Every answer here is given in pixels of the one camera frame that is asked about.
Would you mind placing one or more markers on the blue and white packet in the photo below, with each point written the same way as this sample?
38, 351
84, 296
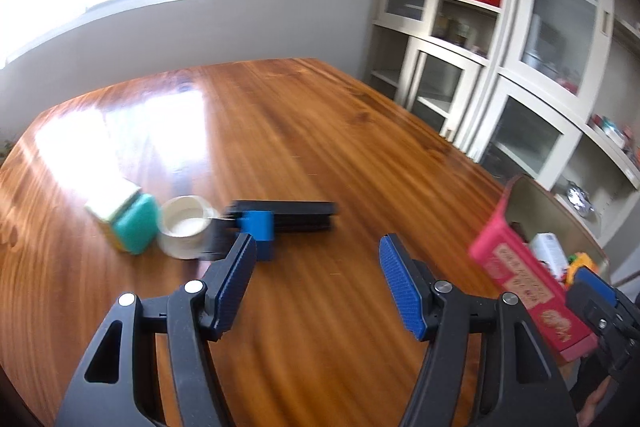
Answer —
611, 129

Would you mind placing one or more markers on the narrow beige metal cabinet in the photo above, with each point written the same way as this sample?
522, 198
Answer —
425, 67

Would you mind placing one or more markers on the white glass-door cabinet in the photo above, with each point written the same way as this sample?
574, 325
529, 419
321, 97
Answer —
530, 132

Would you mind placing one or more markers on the wooden desk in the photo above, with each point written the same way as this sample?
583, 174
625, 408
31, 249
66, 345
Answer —
300, 132

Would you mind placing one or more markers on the white tape roll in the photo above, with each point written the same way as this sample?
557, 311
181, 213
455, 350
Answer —
172, 242

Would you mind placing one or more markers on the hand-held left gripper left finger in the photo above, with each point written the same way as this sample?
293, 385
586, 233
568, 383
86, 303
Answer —
235, 277

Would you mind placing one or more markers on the white medicine box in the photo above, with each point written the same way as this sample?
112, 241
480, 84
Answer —
547, 249

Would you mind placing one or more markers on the red storage box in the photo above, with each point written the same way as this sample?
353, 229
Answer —
520, 277

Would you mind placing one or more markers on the blue building block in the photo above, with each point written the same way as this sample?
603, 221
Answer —
257, 232

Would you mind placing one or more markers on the black rectangular case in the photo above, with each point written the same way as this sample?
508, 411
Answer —
300, 214

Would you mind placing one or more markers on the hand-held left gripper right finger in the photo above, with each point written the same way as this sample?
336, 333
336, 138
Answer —
400, 287

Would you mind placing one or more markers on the teal and white box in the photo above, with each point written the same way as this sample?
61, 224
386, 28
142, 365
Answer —
135, 222

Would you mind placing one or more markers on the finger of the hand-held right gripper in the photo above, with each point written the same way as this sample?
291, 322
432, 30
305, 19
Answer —
595, 284

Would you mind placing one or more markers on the glass jar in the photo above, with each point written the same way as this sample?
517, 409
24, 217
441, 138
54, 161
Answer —
444, 29
461, 33

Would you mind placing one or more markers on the orange building block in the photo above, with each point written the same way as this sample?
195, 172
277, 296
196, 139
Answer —
582, 263

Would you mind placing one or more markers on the person's right hand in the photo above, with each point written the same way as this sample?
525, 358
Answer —
590, 409

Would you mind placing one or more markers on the silver foil bag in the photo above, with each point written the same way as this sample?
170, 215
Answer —
581, 201

